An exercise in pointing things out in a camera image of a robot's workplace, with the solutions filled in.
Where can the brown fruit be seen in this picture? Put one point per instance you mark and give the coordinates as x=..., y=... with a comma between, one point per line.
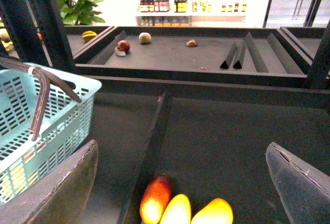
x=192, y=43

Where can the red orange mango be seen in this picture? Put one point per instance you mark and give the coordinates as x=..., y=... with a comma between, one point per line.
x=155, y=199

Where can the red apple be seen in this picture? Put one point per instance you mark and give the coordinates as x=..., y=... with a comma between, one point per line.
x=123, y=45

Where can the light blue plastic basket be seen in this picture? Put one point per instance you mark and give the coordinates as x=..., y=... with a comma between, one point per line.
x=25, y=157

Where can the yellow mango right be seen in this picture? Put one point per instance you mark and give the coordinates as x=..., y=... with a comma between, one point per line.
x=216, y=211

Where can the yellow star fruit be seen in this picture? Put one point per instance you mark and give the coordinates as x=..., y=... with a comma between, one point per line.
x=88, y=35

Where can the bottle shelf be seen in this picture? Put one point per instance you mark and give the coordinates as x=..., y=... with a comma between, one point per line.
x=191, y=13

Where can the pale green apple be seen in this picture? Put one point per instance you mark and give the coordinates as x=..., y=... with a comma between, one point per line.
x=145, y=38

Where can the yellow mango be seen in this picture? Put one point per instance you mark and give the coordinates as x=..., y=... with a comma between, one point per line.
x=216, y=211
x=177, y=211

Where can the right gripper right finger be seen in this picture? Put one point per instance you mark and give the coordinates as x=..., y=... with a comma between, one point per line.
x=302, y=188

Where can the black divider wedge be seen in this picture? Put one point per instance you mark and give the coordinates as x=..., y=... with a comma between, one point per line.
x=229, y=58
x=239, y=56

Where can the green plant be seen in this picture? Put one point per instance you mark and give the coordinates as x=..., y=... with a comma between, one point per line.
x=80, y=12

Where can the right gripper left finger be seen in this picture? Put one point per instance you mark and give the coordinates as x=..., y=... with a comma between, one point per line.
x=61, y=196

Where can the brown basket handle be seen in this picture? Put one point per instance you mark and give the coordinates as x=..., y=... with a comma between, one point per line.
x=45, y=78

